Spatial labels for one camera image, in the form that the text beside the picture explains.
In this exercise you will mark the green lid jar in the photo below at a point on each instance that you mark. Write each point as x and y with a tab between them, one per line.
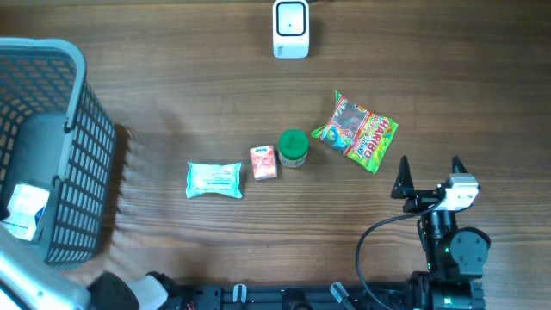
293	147

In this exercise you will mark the white barcode scanner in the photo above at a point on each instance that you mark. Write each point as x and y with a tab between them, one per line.
291	23

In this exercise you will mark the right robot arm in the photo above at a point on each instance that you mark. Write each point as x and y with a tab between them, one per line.
454	256

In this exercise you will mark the teal wet wipes pack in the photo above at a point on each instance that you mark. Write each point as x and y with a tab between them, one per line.
223	179

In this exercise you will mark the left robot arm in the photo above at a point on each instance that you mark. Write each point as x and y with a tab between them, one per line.
30	284

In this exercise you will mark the grey plastic basket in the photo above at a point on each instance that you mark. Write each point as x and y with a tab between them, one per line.
57	139

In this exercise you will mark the Haribo gummy candy bag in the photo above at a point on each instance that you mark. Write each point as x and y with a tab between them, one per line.
357	133

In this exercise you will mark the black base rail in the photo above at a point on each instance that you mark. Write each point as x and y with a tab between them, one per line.
280	297

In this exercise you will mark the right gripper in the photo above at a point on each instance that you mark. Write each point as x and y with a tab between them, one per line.
404	188

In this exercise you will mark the small red tissue pack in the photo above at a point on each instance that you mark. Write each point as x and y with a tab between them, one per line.
263	160

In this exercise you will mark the white cardboard box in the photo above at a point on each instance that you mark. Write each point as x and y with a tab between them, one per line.
25	208

